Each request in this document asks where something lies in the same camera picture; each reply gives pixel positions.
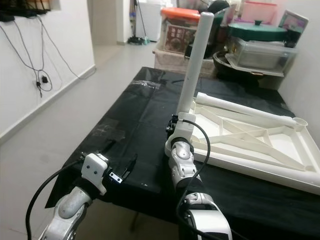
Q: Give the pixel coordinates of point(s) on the teal plastic scoop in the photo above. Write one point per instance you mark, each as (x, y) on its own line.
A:
(147, 40)

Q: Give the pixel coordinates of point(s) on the black round basin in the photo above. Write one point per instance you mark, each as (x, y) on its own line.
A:
(222, 65)

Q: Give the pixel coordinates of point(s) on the white cabinet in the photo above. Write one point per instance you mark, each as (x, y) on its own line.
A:
(150, 20)

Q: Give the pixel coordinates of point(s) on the pink plastic box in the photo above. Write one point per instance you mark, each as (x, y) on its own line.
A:
(260, 11)

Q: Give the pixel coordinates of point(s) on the clear tape patch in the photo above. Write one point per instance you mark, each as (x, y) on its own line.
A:
(145, 84)
(111, 133)

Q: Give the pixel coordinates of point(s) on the black bag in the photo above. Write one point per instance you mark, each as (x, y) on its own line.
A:
(222, 27)

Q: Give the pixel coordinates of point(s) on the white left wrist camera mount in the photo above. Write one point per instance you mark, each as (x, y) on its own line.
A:
(95, 172)

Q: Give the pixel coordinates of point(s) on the dark green round lid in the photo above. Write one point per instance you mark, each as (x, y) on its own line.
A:
(260, 30)

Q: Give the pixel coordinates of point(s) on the clear plastic storage box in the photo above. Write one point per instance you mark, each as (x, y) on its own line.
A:
(264, 54)

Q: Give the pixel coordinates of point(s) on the cream plastic table top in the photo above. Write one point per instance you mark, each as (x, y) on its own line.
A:
(270, 147)

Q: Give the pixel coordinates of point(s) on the orange plastic lid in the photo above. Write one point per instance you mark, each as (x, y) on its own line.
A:
(180, 14)

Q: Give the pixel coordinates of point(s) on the white plastic table leg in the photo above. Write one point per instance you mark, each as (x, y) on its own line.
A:
(196, 60)
(245, 109)

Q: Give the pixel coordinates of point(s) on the grey framed picture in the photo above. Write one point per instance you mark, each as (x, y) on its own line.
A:
(294, 21)

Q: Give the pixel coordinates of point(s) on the black tablecloth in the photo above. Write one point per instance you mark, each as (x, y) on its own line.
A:
(145, 150)

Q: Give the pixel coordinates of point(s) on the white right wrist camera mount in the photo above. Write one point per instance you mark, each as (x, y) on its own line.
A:
(183, 129)

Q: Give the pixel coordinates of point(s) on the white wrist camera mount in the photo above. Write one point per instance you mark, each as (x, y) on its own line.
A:
(95, 172)
(183, 129)

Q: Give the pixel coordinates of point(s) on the black wall shelf rack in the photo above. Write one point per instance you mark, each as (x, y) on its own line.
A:
(25, 9)

